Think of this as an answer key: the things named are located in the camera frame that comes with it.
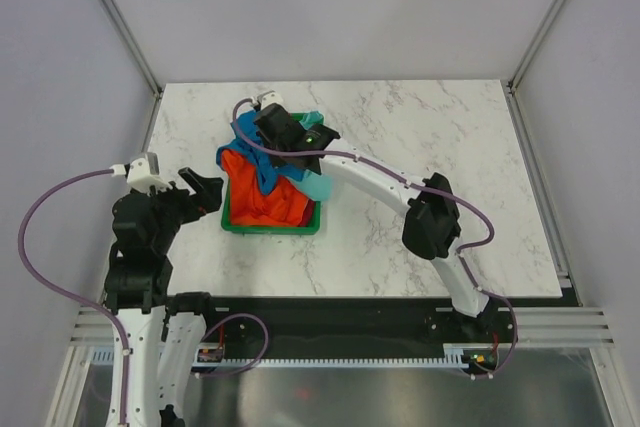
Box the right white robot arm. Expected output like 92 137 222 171
254 98 495 341

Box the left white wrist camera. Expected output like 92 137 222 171
125 152 166 194

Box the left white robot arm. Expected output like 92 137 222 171
104 158 224 426

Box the left aluminium frame post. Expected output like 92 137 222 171
99 0 163 98

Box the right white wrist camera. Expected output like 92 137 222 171
256 91 284 109

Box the green plastic bin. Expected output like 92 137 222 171
221 122 322 235

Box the aluminium frame post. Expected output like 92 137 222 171
506 0 569 92
99 0 163 98

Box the right aluminium frame post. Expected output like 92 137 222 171
506 0 569 92

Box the white slotted cable duct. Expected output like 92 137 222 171
90 347 469 369

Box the teal t shirt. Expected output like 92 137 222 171
297 111 333 202

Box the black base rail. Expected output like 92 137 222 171
159 296 519 361

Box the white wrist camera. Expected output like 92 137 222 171
256 91 284 109
125 152 166 194

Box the orange t shirt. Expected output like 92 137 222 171
221 149 314 227

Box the blue t shirt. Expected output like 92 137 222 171
216 111 304 195

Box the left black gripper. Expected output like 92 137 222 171
140 166 222 252

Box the aluminium front rail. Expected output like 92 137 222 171
70 307 614 348

